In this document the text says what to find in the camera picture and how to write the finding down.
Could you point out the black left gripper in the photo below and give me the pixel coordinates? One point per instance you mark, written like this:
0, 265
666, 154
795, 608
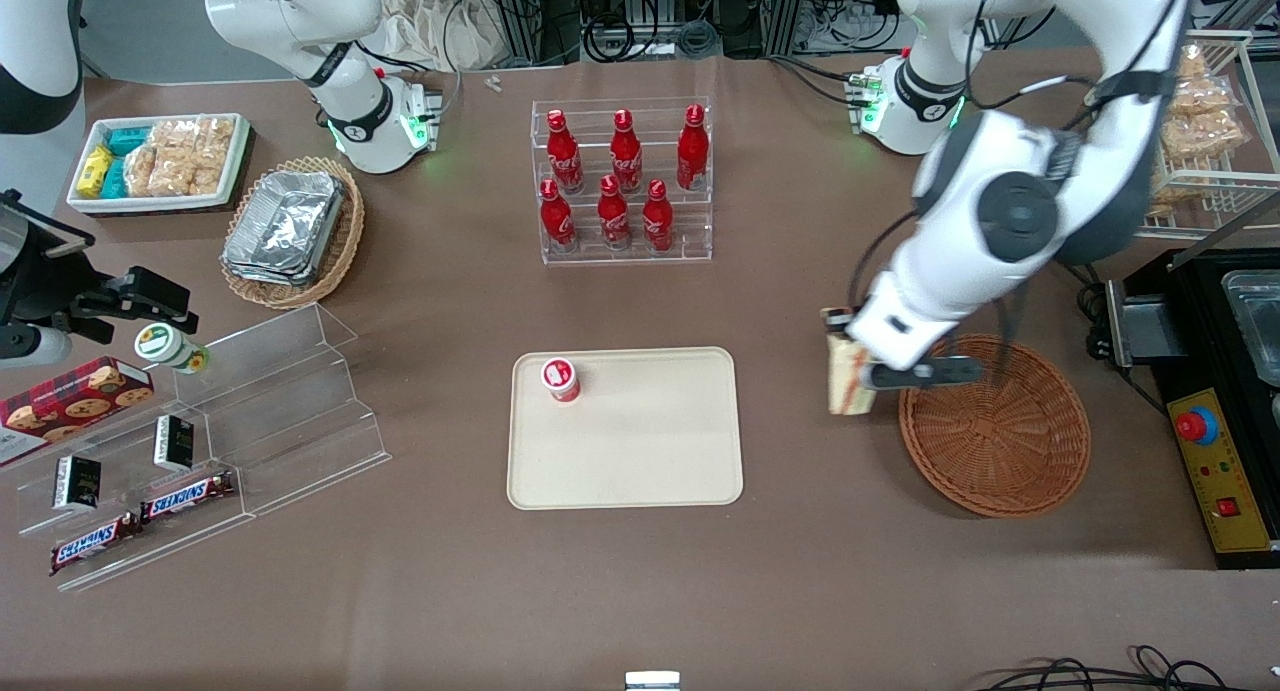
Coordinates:
835, 327

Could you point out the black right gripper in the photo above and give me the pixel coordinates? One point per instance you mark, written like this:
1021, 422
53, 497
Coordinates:
52, 283

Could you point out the triangular sandwich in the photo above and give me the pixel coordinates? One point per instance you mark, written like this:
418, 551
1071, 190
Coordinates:
850, 383

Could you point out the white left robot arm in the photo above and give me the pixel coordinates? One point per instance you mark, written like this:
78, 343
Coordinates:
1010, 211

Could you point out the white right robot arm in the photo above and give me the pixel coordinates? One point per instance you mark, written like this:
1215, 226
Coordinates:
300, 16

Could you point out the black tray under white tray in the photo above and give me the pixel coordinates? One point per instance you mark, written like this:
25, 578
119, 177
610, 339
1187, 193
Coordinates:
200, 212

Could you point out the white rectangular snack tray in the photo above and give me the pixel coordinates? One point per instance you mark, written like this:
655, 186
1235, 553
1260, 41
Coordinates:
235, 161

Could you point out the round brown wicker basket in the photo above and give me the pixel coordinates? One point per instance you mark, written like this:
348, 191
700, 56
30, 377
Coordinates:
1000, 451

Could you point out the oval light wicker basket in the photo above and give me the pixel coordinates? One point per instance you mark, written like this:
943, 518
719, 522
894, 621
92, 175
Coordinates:
340, 241

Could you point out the cream plastic tray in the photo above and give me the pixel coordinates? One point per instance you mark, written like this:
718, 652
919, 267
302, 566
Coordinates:
650, 441

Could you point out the white green lidded cup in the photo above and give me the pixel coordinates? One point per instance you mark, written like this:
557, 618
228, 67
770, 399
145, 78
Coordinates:
165, 346

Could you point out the red cookie box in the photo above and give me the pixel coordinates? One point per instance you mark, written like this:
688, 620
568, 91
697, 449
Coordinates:
70, 401

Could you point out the teal snack packet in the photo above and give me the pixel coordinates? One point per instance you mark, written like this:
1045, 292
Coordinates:
128, 139
115, 179

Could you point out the clear bag of rice crackers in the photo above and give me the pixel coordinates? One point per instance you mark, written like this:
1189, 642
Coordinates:
214, 156
175, 134
172, 173
140, 171

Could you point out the small black box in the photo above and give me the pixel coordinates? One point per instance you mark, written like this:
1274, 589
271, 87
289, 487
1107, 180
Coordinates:
174, 443
76, 483

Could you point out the yellow snack packet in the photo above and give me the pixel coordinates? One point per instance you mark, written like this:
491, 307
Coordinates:
95, 171

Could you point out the stacked aluminium foil containers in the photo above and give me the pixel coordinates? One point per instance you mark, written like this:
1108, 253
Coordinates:
285, 226

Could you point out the clear acrylic stepped shelf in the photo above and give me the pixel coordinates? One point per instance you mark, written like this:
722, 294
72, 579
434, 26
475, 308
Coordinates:
290, 411

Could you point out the clear acrylic bottle rack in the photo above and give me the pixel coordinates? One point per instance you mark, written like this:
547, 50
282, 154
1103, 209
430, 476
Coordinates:
690, 241

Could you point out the Snickers bar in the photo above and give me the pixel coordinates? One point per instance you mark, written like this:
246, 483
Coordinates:
188, 496
95, 543

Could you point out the red cola bottle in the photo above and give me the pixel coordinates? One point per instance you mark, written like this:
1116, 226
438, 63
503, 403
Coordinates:
626, 156
692, 151
565, 156
614, 216
557, 221
657, 221

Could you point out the red lidded cup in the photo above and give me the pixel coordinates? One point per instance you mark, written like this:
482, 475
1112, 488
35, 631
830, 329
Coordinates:
561, 379

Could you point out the clear bag of fried snacks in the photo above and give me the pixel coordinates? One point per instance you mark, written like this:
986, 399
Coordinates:
1205, 136
1192, 63
1200, 99
1162, 191

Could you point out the beige cloth bag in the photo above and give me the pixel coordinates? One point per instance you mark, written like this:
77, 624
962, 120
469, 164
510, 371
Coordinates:
440, 26

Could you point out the white block at table edge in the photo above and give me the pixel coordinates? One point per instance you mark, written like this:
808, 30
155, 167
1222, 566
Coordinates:
652, 681

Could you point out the yellow emergency stop control box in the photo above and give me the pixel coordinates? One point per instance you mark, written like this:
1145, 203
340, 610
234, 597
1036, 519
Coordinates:
1225, 491

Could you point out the aluminium frame post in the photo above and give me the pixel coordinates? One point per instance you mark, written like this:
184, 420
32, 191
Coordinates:
520, 16

